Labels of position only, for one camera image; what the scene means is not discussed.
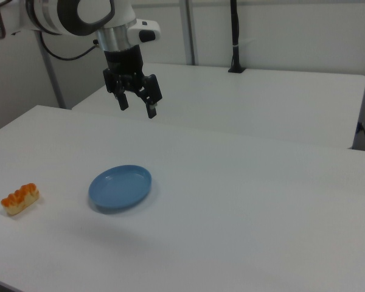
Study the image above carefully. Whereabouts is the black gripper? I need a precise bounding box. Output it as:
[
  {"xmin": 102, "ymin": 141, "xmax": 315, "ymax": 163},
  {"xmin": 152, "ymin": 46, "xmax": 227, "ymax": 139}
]
[{"xmin": 102, "ymin": 44, "xmax": 164, "ymax": 120}]

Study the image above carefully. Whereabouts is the blue round plate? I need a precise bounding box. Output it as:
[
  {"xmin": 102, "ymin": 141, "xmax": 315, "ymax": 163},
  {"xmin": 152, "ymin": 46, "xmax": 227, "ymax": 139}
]
[{"xmin": 88, "ymin": 164, "xmax": 153, "ymax": 211}]

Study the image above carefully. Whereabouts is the black camera stand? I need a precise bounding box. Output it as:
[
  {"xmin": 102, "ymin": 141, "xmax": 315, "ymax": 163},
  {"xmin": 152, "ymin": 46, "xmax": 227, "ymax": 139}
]
[{"xmin": 228, "ymin": 0, "xmax": 247, "ymax": 74}]

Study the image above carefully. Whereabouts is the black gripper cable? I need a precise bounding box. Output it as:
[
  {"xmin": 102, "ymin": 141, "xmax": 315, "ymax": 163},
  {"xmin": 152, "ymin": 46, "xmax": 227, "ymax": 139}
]
[{"xmin": 38, "ymin": 30, "xmax": 99, "ymax": 61}]

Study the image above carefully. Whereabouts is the aluminium frame post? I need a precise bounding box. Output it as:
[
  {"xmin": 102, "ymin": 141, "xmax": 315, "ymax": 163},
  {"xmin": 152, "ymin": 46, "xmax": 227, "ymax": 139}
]
[
  {"xmin": 179, "ymin": 0, "xmax": 199, "ymax": 66},
  {"xmin": 33, "ymin": 30, "xmax": 67, "ymax": 109}
]

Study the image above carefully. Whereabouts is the orange glazed bread loaf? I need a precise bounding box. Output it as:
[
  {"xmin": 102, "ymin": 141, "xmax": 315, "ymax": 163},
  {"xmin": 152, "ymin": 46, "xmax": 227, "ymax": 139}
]
[{"xmin": 0, "ymin": 182, "xmax": 40, "ymax": 216}]

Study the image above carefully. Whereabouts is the white side table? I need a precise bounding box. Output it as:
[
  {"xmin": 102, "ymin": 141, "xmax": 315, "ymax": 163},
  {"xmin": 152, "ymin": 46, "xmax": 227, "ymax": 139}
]
[{"xmin": 71, "ymin": 63, "xmax": 365, "ymax": 150}]

